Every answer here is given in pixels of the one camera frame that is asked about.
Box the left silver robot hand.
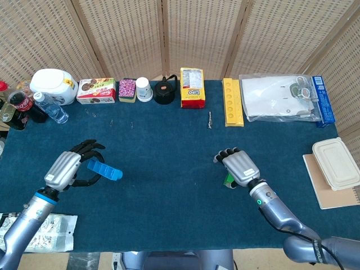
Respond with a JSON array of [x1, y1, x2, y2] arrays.
[[44, 139, 106, 194]]

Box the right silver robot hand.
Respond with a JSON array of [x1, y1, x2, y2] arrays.
[[213, 146, 261, 189]]

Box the blue toy brick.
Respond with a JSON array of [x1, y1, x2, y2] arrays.
[[87, 157, 124, 181]]

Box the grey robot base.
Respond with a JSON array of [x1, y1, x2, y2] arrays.
[[112, 249, 236, 270]]

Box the yellow tray with holes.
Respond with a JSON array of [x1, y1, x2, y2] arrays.
[[222, 78, 245, 128]]

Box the clear glass cup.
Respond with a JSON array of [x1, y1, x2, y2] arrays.
[[33, 91, 70, 125]]

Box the clear printed plastic packet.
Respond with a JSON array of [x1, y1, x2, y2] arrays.
[[0, 212, 79, 253]]

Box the dark sauce bottle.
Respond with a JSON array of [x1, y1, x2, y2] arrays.
[[0, 98, 29, 132]]

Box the clear bag with white papers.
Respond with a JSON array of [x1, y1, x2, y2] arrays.
[[238, 73, 323, 123]]

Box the cola bottle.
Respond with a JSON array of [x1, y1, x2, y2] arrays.
[[8, 91, 49, 124]]

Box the blue table cloth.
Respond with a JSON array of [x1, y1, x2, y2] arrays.
[[0, 79, 357, 253]]

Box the white plastic jar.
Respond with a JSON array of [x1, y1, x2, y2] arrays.
[[29, 69, 79, 106]]

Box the chocolate cookie box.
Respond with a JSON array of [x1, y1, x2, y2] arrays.
[[76, 78, 117, 105]]

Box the yellow red snack bag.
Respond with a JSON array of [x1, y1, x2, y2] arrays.
[[179, 66, 206, 110]]

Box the kraft spiral notebook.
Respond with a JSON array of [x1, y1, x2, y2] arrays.
[[302, 153, 360, 210]]

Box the beige takeaway container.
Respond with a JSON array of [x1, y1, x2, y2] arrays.
[[312, 137, 360, 192]]

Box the red capped bottle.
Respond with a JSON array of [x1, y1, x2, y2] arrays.
[[0, 80, 14, 100]]

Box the pink patterned yellow sponge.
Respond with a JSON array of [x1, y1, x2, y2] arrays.
[[118, 78, 138, 103]]

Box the blue cardboard box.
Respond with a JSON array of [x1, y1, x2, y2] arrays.
[[311, 75, 337, 129]]

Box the white paper cup stack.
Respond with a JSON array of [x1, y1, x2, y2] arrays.
[[135, 76, 154, 103]]

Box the woven folding screen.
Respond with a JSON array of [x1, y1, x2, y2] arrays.
[[0, 0, 360, 160]]

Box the black lid with strap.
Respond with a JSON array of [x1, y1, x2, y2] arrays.
[[153, 74, 179, 106]]

